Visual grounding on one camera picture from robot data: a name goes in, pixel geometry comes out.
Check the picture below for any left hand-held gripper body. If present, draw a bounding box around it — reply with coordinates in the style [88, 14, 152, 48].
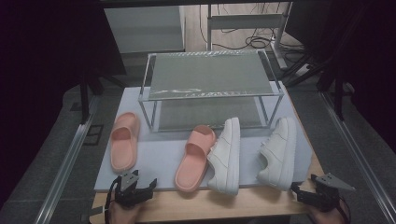
[108, 172, 154, 209]

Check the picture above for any dark floor plate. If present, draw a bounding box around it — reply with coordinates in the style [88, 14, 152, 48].
[83, 124, 105, 147]

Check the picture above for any metal frame shoe rack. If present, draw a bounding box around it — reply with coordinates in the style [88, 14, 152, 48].
[137, 49, 285, 134]

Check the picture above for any person's left hand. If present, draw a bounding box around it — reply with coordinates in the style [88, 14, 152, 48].
[106, 202, 143, 224]

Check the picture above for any aluminium rail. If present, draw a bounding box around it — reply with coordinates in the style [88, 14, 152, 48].
[33, 95, 101, 224]
[319, 91, 396, 224]

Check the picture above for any grey cabinet panel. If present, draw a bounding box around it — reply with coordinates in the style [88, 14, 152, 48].
[103, 6, 187, 54]

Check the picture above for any black cable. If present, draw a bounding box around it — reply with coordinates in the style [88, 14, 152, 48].
[338, 199, 352, 224]
[103, 178, 122, 224]

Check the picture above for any metal stand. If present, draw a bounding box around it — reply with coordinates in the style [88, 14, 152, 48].
[206, 1, 294, 70]

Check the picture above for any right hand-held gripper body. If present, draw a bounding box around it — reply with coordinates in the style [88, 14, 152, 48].
[295, 173, 357, 213]

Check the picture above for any dark curtain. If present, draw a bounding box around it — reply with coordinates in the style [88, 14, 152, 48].
[0, 0, 127, 200]
[284, 0, 396, 153]

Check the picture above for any black tripod stand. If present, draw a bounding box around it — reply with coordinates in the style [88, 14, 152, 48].
[281, 46, 347, 121]
[78, 70, 126, 125]

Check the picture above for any pink rubber slipper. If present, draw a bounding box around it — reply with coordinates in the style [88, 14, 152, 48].
[174, 124, 218, 193]
[109, 111, 141, 175]

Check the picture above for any person's right hand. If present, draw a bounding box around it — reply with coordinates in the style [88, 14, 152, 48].
[307, 202, 347, 224]

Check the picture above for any white leather sneaker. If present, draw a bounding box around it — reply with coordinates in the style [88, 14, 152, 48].
[206, 117, 242, 197]
[255, 116, 298, 191]

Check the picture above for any tangle of floor cables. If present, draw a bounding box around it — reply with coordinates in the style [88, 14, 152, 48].
[199, 3, 305, 54]

